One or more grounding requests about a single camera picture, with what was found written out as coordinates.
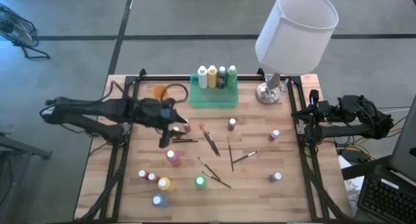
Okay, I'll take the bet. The large dark paint bottle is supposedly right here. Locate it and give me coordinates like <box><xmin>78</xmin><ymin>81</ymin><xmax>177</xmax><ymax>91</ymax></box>
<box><xmin>216</xmin><ymin>66</ymin><xmax>228</xmax><ymax>90</ymax></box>

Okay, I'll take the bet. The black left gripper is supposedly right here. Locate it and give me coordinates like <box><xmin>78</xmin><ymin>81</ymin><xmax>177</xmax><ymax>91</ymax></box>
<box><xmin>139</xmin><ymin>99</ymin><xmax>189</xmax><ymax>149</ymax></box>

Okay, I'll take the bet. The large blue paint bottle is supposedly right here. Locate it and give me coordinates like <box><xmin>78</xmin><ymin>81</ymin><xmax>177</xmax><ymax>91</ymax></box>
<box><xmin>151</xmin><ymin>193</ymin><xmax>170</xmax><ymax>208</ymax></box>

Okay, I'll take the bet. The large white paint bottle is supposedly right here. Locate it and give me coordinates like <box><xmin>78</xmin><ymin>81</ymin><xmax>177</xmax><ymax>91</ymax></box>
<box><xmin>197</xmin><ymin>66</ymin><xmax>208</xmax><ymax>89</ymax></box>

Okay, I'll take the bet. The black floor fan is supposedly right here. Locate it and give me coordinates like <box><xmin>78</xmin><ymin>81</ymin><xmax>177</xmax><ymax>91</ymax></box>
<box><xmin>0</xmin><ymin>3</ymin><xmax>51</xmax><ymax>60</ymax></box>

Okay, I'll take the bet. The silver table lamp white shade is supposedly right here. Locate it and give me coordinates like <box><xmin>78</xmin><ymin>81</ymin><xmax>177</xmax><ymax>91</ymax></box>
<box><xmin>254</xmin><ymin>0</ymin><xmax>339</xmax><ymax>105</ymax></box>

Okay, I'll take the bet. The large yellow paint bottle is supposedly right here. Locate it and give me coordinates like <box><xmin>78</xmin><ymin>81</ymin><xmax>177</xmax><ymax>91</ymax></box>
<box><xmin>157</xmin><ymin>177</ymin><xmax>175</xmax><ymax>192</ymax></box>

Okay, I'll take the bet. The black power adapter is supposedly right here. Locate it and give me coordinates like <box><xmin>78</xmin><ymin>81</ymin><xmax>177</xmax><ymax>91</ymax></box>
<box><xmin>341</xmin><ymin>148</ymin><xmax>370</xmax><ymax>164</ymax></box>

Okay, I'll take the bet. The large red paint bottle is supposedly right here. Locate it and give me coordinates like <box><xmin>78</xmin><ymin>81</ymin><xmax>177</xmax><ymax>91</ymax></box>
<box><xmin>166</xmin><ymin>149</ymin><xmax>182</xmax><ymax>167</ymax></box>

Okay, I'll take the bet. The black monitor stand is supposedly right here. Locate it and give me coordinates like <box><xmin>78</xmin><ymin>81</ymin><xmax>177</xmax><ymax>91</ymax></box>
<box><xmin>341</xmin><ymin>155</ymin><xmax>396</xmax><ymax>181</ymax></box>

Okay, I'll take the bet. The orange plastic cup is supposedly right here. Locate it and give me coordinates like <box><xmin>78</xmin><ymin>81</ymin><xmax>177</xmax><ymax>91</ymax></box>
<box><xmin>151</xmin><ymin>84</ymin><xmax>170</xmax><ymax>101</ymax></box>

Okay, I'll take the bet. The grey computer monitor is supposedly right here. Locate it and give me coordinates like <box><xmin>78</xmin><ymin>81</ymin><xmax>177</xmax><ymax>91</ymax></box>
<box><xmin>389</xmin><ymin>94</ymin><xmax>416</xmax><ymax>183</ymax></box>

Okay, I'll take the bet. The yellow floor cable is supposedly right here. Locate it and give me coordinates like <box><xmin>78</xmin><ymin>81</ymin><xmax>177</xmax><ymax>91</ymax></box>
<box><xmin>337</xmin><ymin>128</ymin><xmax>404</xmax><ymax>160</ymax></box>

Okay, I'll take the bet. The large orange paint bottle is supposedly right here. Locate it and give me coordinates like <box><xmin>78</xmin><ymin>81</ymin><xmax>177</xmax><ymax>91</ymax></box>
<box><xmin>207</xmin><ymin>65</ymin><xmax>218</xmax><ymax>89</ymax></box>

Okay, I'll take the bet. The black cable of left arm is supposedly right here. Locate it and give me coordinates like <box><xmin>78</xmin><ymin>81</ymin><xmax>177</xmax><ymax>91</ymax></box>
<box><xmin>110</xmin><ymin>81</ymin><xmax>190</xmax><ymax>105</ymax></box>

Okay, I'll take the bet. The white paper sheet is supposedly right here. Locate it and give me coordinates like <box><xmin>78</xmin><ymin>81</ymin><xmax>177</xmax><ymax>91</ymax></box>
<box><xmin>337</xmin><ymin>154</ymin><xmax>367</xmax><ymax>208</ymax></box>

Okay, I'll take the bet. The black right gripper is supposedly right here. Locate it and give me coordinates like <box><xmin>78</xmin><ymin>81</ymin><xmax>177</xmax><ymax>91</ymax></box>
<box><xmin>291</xmin><ymin>89</ymin><xmax>332</xmax><ymax>123</ymax></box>

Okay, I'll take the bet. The black computer keyboard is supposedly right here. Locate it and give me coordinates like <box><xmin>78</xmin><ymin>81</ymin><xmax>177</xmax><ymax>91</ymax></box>
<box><xmin>356</xmin><ymin>173</ymin><xmax>416</xmax><ymax>224</ymax></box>

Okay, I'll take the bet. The black side table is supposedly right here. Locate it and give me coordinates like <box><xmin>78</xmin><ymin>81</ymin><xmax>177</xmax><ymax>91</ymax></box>
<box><xmin>0</xmin><ymin>132</ymin><xmax>53</xmax><ymax>224</ymax></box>

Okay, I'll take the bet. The large green paint bottle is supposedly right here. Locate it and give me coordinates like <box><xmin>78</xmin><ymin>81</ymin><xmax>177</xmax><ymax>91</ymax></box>
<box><xmin>226</xmin><ymin>65</ymin><xmax>239</xmax><ymax>89</ymax></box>
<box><xmin>194</xmin><ymin>175</ymin><xmax>208</xmax><ymax>190</ymax></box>

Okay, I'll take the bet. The green translucent plastic tray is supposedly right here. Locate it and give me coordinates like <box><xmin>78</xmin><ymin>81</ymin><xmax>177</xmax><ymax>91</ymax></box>
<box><xmin>189</xmin><ymin>73</ymin><xmax>239</xmax><ymax>109</ymax></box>

